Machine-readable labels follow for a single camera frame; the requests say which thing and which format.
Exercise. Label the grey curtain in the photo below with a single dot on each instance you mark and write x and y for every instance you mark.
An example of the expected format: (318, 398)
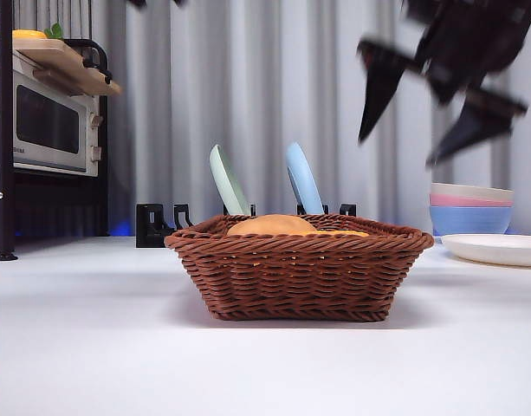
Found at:
(248, 86)

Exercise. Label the orange yellow corn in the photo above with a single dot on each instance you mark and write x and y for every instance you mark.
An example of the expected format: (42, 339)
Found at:
(338, 233)

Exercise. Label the black dish rack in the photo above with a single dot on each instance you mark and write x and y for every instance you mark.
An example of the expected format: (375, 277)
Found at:
(150, 229)

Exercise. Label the black metal shelf frame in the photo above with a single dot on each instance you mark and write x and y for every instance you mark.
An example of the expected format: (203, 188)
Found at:
(5, 130)

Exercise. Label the pale green plate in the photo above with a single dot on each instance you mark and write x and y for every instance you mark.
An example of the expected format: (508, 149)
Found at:
(228, 182)

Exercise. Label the white plate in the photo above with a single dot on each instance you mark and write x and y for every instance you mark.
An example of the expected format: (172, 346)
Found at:
(494, 249)

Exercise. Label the light blue plate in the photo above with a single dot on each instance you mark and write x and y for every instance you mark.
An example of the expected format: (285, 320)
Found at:
(304, 177)

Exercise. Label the yellow food piece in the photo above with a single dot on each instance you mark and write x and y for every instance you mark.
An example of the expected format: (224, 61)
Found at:
(27, 34)

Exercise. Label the cream bowl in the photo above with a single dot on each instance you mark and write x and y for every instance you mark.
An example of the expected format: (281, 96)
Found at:
(473, 190)

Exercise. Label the brown potato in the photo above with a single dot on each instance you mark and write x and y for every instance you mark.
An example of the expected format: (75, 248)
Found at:
(269, 225)

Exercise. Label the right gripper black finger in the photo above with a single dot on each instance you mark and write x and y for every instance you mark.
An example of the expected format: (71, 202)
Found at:
(481, 121)
(382, 82)

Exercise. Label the pink bowl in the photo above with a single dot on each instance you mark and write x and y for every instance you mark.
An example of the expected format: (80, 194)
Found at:
(464, 201)

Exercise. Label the brown wicker basket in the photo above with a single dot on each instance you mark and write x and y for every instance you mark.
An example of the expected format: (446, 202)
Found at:
(291, 277)

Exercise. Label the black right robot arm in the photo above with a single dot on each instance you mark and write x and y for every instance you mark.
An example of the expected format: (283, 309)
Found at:
(473, 34)

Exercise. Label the green leaf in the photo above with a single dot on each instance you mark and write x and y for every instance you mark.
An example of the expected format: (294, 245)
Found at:
(55, 31)

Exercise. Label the wooden cutting board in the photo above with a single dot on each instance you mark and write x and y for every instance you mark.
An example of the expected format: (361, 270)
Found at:
(70, 65)

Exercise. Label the black metal hook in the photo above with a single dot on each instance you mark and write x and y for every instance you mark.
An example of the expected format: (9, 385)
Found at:
(102, 71)

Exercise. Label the cream toaster oven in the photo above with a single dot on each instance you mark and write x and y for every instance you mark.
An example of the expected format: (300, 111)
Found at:
(48, 117)

